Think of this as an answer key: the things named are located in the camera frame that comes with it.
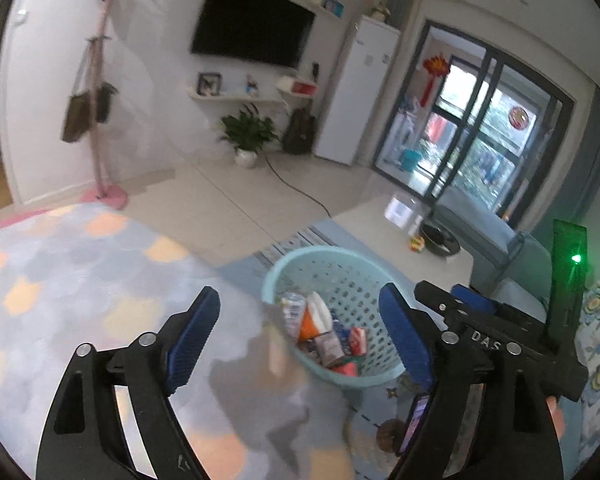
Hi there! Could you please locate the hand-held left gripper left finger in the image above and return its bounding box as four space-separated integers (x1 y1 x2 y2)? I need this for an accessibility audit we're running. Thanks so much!
35 286 222 480

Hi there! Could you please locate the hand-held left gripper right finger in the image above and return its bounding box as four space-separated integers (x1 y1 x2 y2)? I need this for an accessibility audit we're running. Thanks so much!
378 282 563 480

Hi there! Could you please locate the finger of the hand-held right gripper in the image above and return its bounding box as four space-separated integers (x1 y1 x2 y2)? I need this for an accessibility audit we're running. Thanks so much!
451 284 498 315
414 281 465 315

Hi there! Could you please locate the light blue plastic basket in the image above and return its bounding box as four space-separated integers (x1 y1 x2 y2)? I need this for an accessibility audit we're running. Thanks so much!
261 246 408 392

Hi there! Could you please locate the person's right hand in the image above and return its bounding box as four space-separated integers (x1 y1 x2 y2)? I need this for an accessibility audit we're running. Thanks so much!
547 396 567 437

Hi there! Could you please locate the red white carton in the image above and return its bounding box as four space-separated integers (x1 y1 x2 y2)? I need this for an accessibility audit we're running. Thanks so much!
347 327 369 359

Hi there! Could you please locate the black ashtray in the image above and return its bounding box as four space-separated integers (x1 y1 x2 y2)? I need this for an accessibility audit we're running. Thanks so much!
419 224 462 256

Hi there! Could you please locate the grey sofa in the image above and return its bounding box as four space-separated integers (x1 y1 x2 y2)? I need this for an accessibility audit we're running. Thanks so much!
437 202 553 322

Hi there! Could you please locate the pink white packet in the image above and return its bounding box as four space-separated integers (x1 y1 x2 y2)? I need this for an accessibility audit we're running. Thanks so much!
314 332 346 366

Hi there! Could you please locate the smartphone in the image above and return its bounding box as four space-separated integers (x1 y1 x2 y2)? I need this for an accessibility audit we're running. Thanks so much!
399 394 431 457

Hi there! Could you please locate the orange white packet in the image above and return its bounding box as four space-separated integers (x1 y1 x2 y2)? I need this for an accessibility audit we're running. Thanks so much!
300 291 334 343

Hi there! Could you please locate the white coffee table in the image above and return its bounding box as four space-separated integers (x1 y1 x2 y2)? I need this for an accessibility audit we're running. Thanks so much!
332 195 476 292

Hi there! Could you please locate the brown round object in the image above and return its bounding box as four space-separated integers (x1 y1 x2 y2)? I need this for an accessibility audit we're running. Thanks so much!
377 420 406 457

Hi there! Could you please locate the pale crumpled wrapper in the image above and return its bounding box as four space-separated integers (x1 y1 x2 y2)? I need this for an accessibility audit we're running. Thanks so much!
281 294 306 333

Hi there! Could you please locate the pastel patterned rug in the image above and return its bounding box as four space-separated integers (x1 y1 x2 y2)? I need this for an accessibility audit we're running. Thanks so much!
0 202 356 480

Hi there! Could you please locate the sliding glass door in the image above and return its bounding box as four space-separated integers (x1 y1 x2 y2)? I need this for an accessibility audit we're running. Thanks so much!
369 20 576 231

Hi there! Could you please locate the white refrigerator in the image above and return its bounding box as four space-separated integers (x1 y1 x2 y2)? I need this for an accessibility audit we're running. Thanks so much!
314 15 401 166

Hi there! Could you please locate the potted green plant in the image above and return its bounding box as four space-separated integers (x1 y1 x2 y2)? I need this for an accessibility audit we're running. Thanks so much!
219 102 280 168

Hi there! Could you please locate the red knot decoration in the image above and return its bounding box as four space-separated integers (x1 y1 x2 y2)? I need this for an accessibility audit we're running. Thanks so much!
422 56 452 109

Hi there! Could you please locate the red white box shelf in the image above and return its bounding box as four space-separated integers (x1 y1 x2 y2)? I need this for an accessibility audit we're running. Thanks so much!
278 76 317 96

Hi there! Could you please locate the pink coat rack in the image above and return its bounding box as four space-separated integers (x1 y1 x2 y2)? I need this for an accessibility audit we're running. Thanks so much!
82 0 130 211

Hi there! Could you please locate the brown hanging bag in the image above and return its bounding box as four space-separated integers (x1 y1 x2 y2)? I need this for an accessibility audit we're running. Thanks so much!
61 91 91 143

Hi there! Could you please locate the black hanging bag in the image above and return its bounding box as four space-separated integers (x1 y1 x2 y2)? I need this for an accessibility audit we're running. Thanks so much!
95 82 119 124

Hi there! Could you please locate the black floor cable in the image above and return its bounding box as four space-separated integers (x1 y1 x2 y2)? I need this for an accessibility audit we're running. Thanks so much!
261 155 334 219

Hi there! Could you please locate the low white wall shelf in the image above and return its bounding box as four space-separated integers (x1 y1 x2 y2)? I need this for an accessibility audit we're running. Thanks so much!
187 90 287 106

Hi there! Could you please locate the black picture frame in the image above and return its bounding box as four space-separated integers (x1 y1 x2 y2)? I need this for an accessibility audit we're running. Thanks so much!
196 72 223 97

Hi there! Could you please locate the black wall television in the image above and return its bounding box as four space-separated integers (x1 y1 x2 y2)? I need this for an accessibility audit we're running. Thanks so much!
190 0 316 70

